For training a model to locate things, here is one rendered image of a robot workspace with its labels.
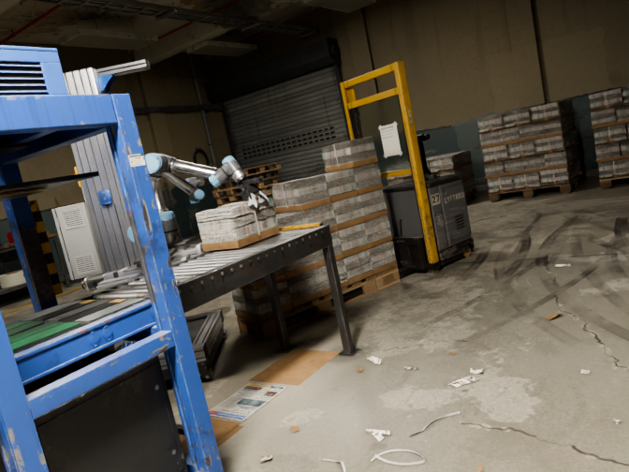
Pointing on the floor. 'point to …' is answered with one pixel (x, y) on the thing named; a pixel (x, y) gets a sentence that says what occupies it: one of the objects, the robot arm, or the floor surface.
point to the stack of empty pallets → (248, 178)
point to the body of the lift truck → (439, 188)
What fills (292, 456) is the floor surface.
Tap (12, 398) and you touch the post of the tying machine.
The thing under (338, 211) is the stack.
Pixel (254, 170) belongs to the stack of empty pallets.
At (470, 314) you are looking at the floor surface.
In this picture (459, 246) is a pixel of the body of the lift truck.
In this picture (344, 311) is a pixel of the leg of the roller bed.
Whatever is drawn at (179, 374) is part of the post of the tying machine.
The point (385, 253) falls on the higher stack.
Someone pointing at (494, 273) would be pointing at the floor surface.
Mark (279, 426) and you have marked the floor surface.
